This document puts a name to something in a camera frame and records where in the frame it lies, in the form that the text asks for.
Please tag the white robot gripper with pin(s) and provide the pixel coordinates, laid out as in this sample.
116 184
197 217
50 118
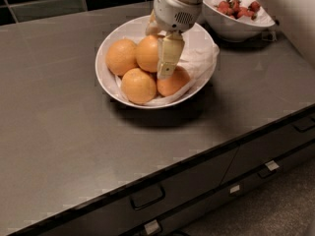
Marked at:
171 13

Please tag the orange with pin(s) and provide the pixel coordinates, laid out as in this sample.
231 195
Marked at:
121 56
139 86
174 83
147 53

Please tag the white bowl with oranges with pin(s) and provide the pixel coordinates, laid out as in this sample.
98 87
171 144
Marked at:
196 37

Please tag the white paper napkin in bowl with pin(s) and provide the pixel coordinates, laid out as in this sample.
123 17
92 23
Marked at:
200 64

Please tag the white bowl with strawberries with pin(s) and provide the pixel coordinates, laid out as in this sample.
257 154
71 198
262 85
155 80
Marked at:
234 32

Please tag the red strawberries pile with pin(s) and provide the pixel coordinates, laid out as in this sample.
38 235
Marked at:
235 10

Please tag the dark right drawer front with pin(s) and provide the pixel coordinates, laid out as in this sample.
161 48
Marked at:
279 143

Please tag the dark drawer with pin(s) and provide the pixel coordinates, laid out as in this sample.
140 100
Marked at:
118 217
279 143

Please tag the white label tag middle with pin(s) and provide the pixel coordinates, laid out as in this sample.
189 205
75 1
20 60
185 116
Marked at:
234 189

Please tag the white label tag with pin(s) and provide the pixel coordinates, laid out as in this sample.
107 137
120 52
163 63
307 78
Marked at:
152 228
234 189
272 165

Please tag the white label tag right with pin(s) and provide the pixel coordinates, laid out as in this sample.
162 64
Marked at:
272 165

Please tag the dark left drawer front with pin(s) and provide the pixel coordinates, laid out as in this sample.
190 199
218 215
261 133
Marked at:
118 217

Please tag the white label tag left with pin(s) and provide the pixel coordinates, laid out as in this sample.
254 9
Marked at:
152 228

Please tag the black left drawer handle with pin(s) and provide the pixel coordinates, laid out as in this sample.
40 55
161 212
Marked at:
147 197

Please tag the black drawer handle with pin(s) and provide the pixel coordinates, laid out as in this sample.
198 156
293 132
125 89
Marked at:
304 124
147 197

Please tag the black right drawer handle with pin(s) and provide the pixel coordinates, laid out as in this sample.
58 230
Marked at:
304 124

